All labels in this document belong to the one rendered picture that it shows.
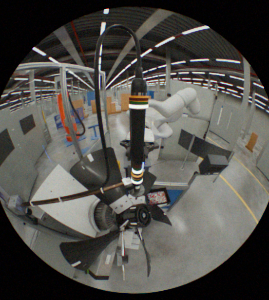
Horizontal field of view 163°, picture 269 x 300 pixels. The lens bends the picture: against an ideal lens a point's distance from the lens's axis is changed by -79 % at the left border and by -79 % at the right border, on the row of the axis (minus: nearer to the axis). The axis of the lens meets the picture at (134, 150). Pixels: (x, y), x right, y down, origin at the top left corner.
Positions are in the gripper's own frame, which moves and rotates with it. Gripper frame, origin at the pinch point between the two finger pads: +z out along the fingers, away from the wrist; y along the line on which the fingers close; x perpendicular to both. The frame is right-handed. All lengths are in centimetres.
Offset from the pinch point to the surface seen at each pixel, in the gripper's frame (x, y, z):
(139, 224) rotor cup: -24.5, -3.4, 14.6
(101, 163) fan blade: -9.3, 15.5, -3.2
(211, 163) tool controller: -26, -59, -29
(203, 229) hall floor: -149, -123, 7
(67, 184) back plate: -20.8, 36.4, 6.2
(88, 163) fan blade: -8.3, 20.0, -0.7
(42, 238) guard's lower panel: -58, 71, 57
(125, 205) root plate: -24.2, 3.5, 6.8
